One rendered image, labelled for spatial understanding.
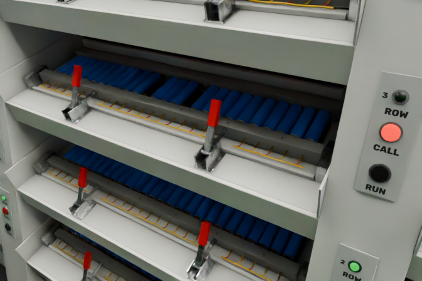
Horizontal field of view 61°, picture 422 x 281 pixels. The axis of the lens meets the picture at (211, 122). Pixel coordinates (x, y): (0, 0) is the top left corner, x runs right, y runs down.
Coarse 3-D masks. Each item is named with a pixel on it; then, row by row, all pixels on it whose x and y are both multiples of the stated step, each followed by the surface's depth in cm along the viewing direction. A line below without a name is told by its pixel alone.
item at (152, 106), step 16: (48, 80) 70; (64, 80) 67; (96, 96) 64; (112, 96) 61; (128, 96) 60; (144, 96) 59; (144, 112) 59; (160, 112) 57; (176, 112) 54; (192, 112) 54; (176, 128) 54; (192, 128) 53; (240, 128) 50; (256, 128) 49; (256, 144) 48; (272, 144) 48; (288, 144) 46; (304, 144) 45; (320, 144) 45; (304, 160) 46
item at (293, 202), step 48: (48, 48) 73; (96, 48) 75; (48, 96) 68; (336, 96) 51; (96, 144) 58; (144, 144) 53; (192, 144) 52; (240, 144) 50; (240, 192) 45; (288, 192) 43
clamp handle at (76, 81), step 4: (76, 68) 59; (80, 68) 59; (76, 72) 59; (80, 72) 59; (76, 76) 59; (80, 76) 59; (72, 80) 59; (76, 80) 59; (80, 80) 59; (72, 84) 59; (76, 84) 59; (76, 88) 59; (72, 92) 60; (76, 92) 59; (72, 96) 60; (76, 96) 59; (72, 100) 60; (76, 100) 60; (72, 104) 60; (76, 104) 61
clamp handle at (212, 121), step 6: (216, 102) 46; (210, 108) 46; (216, 108) 46; (210, 114) 46; (216, 114) 46; (210, 120) 46; (216, 120) 46; (210, 126) 47; (216, 126) 47; (210, 132) 47; (210, 138) 47; (210, 144) 47; (204, 150) 47; (210, 150) 47
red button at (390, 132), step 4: (388, 124) 33; (392, 124) 33; (384, 128) 33; (388, 128) 33; (392, 128) 33; (396, 128) 33; (384, 132) 33; (388, 132) 33; (392, 132) 33; (396, 132) 33; (400, 132) 33; (384, 136) 33; (388, 136) 33; (392, 136) 33; (396, 136) 33; (388, 140) 33; (392, 140) 33
